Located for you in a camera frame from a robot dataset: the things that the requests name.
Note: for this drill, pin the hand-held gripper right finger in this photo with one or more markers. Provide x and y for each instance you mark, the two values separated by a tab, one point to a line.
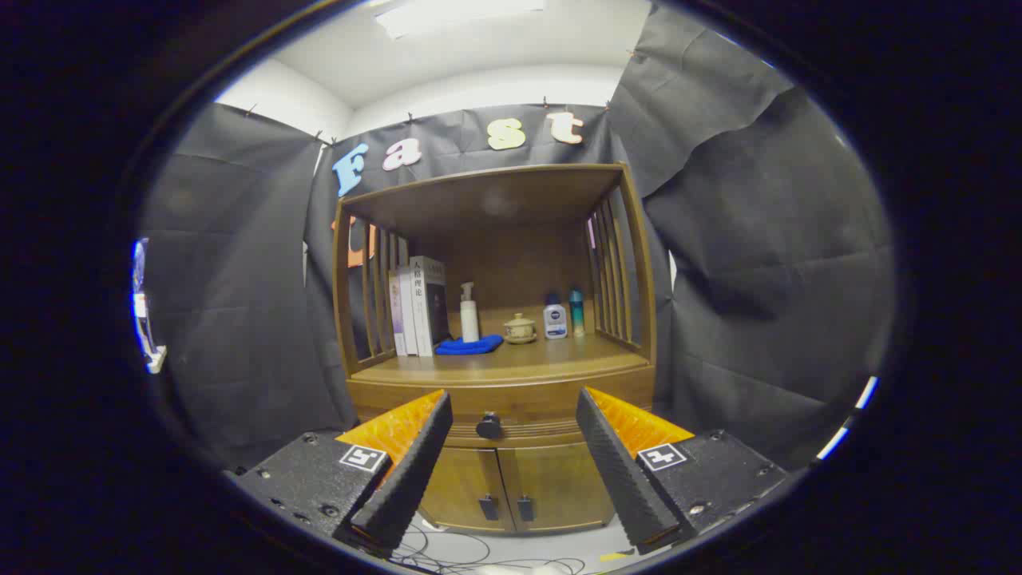
623	471

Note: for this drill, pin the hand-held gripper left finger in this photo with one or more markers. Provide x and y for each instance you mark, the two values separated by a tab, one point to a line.
415	471

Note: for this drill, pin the wooden drawer with black knob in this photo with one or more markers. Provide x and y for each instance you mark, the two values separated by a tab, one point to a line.
527	403

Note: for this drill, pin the wooden cabinet door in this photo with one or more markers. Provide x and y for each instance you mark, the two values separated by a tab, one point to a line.
559	483
463	487

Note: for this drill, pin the wooden countertop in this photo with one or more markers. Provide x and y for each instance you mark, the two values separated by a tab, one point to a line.
543	359

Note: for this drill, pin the wooden cabinet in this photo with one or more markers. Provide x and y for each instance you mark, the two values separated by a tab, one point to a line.
511	216

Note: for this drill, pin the folded blue cloth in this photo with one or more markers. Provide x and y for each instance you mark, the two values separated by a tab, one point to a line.
471	346

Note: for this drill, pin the thin purple white book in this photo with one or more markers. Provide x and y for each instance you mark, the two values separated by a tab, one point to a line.
394	319

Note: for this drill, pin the white pump bottle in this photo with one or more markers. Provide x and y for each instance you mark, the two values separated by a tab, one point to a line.
469	323

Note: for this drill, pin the teal bottle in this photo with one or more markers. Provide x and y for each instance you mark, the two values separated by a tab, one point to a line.
576	313

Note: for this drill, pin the white lotion bottle blue cap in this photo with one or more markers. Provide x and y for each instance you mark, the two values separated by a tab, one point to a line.
555	321

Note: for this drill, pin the thick dark book white spine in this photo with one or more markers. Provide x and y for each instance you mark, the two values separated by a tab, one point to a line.
435	307

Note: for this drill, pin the beige ceramic lidded cup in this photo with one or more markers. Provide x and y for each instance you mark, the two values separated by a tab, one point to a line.
520	328

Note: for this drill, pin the black backdrop cloth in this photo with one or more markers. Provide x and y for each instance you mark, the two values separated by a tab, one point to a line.
758	279

